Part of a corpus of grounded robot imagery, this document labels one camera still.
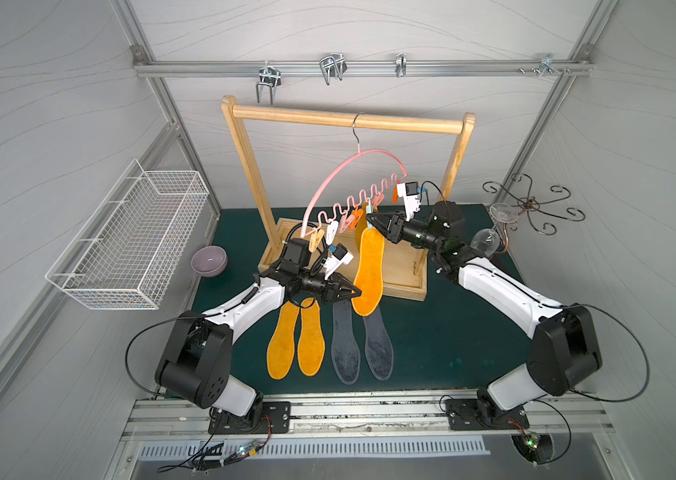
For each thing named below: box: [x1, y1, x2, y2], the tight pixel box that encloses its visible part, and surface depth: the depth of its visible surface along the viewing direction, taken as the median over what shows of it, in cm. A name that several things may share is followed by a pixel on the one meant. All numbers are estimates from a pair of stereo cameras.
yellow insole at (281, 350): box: [266, 300, 300, 380], surface depth 86 cm
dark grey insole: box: [363, 305, 394, 381], surface depth 86 cm
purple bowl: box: [190, 245, 229, 277], surface depth 101 cm
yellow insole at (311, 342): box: [298, 297, 326, 377], surface depth 87 cm
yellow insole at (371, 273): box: [351, 227, 385, 317], surface depth 76 cm
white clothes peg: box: [326, 218, 339, 245], surface depth 68 cm
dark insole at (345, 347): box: [331, 299, 361, 385], surface depth 86 cm
